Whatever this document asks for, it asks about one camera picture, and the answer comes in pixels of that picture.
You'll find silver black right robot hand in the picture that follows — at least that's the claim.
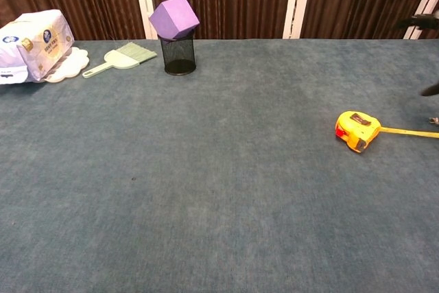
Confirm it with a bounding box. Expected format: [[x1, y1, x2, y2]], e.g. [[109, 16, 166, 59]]
[[397, 13, 439, 98]]

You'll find yellow tape measure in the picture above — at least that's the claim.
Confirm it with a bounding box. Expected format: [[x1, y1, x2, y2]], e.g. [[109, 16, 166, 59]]
[[335, 110, 439, 154]]

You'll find pale green hand brush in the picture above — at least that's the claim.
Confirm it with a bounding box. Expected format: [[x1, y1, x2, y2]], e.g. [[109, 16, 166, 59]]
[[82, 41, 158, 79]]

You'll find black mesh pen holder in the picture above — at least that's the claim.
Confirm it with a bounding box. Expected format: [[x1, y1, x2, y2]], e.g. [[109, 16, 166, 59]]
[[157, 30, 197, 76]]

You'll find purple foam cube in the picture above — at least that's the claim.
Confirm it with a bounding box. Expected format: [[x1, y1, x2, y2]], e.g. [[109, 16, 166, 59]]
[[148, 0, 200, 40]]

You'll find blue grey table cover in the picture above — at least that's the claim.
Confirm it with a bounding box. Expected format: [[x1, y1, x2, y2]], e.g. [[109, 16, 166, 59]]
[[0, 38, 439, 293]]

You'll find white cloud-shaped dish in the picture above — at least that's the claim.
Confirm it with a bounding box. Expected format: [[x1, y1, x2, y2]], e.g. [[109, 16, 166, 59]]
[[44, 47, 91, 84]]

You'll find white tissue pack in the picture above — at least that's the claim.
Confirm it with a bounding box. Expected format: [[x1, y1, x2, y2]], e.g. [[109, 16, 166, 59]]
[[0, 9, 75, 85]]

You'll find white frame post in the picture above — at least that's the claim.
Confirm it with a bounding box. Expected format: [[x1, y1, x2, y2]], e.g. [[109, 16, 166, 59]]
[[403, 0, 439, 40], [282, 0, 315, 40], [131, 0, 158, 40]]

